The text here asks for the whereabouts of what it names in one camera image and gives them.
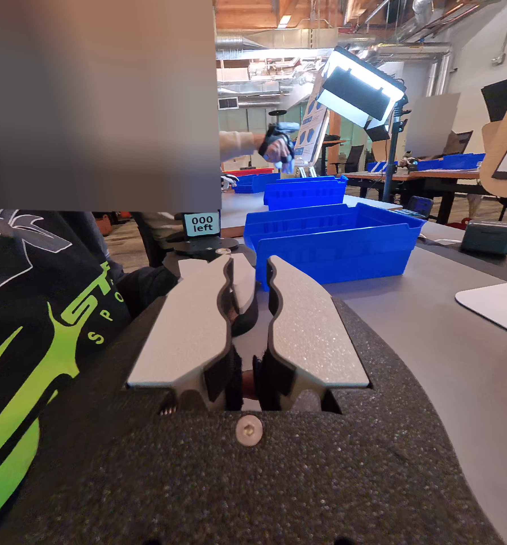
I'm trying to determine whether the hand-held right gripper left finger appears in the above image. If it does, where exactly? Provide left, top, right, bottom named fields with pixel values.
left=126, top=255, right=233, bottom=411

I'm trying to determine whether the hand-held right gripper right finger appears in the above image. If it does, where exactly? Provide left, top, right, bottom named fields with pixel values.
left=267, top=255, right=371, bottom=411

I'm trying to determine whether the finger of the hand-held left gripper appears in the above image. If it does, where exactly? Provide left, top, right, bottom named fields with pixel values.
left=178, top=257, right=225, bottom=282
left=230, top=253, right=259, bottom=338

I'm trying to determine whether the person's left forearm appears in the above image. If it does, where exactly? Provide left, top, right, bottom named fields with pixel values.
left=117, top=264, right=179, bottom=318

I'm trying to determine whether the person's right hand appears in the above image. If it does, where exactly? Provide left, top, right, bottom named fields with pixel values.
left=241, top=370, right=259, bottom=401

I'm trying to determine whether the instruction poster on stand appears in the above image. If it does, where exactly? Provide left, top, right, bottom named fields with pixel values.
left=294, top=70, right=331, bottom=177

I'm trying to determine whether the person's black printed shirt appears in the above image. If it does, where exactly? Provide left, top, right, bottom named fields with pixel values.
left=0, top=209, right=132, bottom=545

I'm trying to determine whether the small black charging dock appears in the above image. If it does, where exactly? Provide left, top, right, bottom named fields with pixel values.
left=407, top=196, right=434, bottom=218

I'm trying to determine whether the black light stand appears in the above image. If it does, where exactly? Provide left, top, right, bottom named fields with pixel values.
left=381, top=96, right=409, bottom=205

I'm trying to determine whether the white document stand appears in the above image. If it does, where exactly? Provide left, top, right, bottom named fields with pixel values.
left=455, top=170, right=507, bottom=340

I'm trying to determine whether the black charging case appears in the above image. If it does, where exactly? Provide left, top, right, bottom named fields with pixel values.
left=460, top=219, right=507, bottom=256

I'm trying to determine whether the wooden office table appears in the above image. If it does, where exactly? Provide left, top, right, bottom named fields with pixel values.
left=347, top=168, right=482, bottom=181

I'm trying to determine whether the studio LED light panel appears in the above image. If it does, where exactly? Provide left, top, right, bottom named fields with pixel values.
left=316, top=46, right=407, bottom=128

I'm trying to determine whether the black computer monitor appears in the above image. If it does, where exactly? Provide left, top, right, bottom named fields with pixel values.
left=481, top=73, right=507, bottom=122

